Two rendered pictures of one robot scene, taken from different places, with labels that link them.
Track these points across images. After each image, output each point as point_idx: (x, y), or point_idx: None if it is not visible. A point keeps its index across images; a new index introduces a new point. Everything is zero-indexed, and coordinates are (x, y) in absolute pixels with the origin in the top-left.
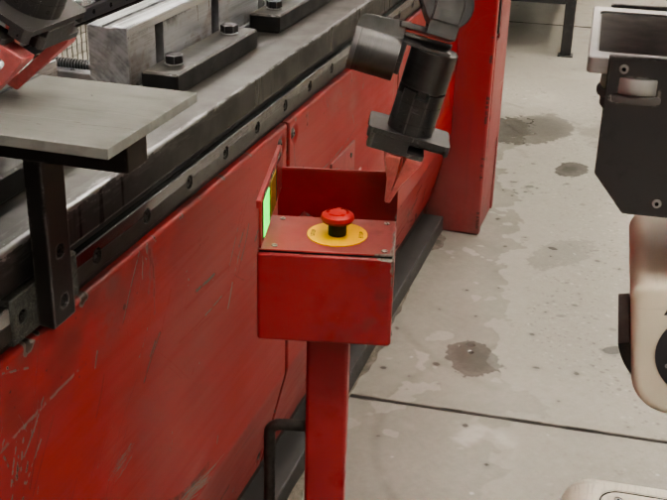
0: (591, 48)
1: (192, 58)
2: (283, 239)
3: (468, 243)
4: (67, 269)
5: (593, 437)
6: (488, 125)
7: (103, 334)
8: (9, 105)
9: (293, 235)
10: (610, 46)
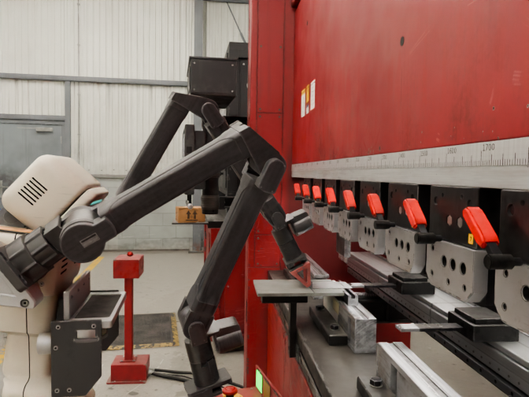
0: (123, 294)
1: (378, 394)
2: (250, 392)
3: None
4: (289, 340)
5: None
6: None
7: (300, 393)
8: (298, 284)
9: (248, 395)
10: (114, 298)
